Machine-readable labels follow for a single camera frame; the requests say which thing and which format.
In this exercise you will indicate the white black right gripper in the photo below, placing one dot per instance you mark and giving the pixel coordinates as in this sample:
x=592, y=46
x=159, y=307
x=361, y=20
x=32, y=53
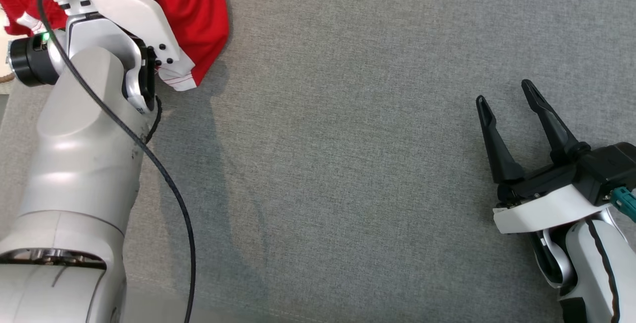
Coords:
x=541, y=211

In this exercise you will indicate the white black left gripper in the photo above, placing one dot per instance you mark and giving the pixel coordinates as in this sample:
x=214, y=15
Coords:
x=129, y=10

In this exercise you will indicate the red shorts with white stripe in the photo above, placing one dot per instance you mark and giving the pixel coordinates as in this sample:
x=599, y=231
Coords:
x=189, y=5

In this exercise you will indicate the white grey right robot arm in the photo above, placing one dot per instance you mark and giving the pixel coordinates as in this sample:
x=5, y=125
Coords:
x=586, y=278

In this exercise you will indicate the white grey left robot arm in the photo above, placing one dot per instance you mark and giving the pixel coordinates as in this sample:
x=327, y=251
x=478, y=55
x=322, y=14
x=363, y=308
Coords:
x=74, y=164

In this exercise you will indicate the black cylindrical left gripper motor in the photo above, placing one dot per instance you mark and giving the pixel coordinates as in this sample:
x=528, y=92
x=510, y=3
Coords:
x=30, y=62

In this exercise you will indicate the grey fabric sofa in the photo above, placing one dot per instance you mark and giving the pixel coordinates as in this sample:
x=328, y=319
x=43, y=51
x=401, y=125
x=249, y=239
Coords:
x=348, y=139

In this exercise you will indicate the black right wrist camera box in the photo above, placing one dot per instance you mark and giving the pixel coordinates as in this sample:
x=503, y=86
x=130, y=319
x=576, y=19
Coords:
x=611, y=164

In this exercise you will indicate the teal right camera connector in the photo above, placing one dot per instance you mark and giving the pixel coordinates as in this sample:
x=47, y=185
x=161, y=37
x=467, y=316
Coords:
x=627, y=203

